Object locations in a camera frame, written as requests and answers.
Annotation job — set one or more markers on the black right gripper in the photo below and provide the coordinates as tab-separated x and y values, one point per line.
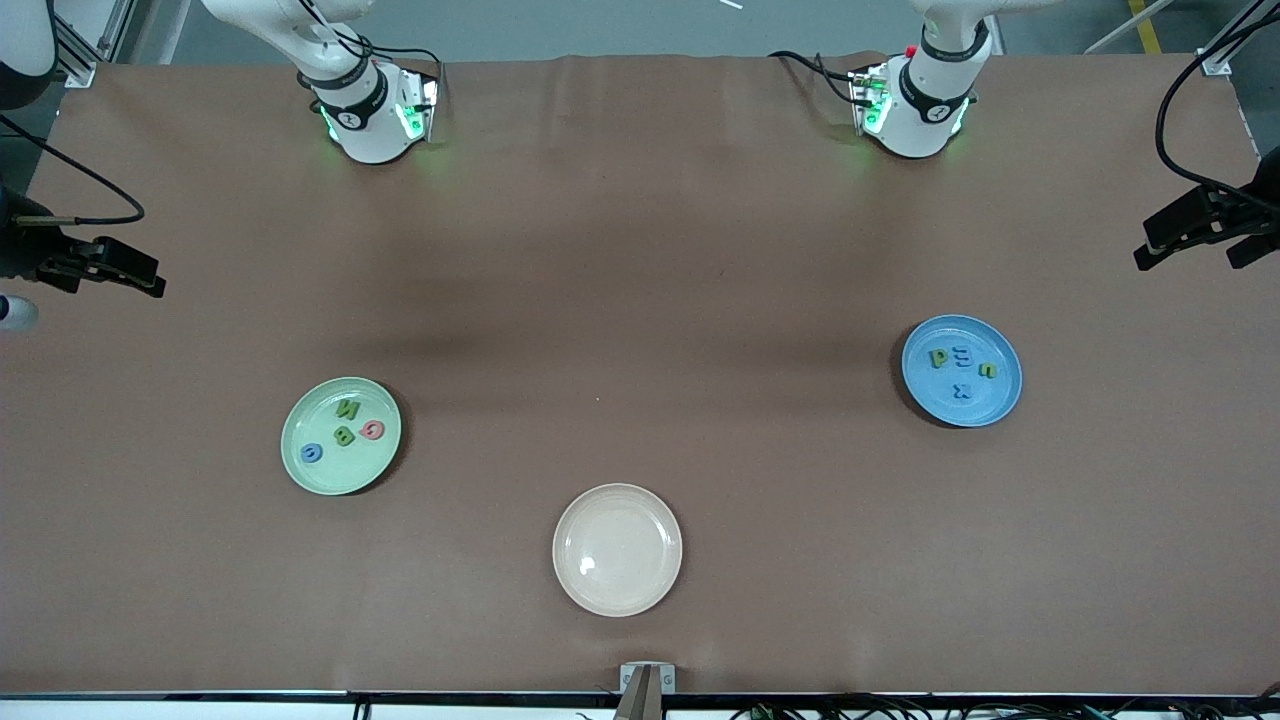
22	250

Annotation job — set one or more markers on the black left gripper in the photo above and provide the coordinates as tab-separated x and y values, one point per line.
1262	213

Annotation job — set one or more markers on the blue letter C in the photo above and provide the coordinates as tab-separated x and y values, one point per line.
312	453

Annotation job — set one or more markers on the green capital letter N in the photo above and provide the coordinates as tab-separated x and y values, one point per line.
347	409

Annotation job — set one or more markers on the green letter B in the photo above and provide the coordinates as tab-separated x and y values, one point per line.
344	435

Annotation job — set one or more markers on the green letter p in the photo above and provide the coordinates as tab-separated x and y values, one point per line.
939	357

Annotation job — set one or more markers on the pink letter G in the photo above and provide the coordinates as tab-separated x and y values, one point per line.
373	430

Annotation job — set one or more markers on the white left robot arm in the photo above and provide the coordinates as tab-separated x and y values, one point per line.
930	110

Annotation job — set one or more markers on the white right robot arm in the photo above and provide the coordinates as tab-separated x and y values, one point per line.
360	130

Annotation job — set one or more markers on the blue plate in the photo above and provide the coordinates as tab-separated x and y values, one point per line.
990	400

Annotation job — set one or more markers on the green plate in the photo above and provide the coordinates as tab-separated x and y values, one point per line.
370	470

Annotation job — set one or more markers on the brown table cover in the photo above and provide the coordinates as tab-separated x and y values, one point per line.
640	200

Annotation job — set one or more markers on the beige plate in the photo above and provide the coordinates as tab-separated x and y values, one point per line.
617	550

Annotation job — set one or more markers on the aluminium frame profile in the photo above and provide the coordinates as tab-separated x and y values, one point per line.
1215	60
80	70

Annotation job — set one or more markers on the grey metal mounting bracket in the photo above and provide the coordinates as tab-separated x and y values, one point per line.
626	680

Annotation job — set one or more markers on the grey camera stand pole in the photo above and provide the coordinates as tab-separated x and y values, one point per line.
640	702

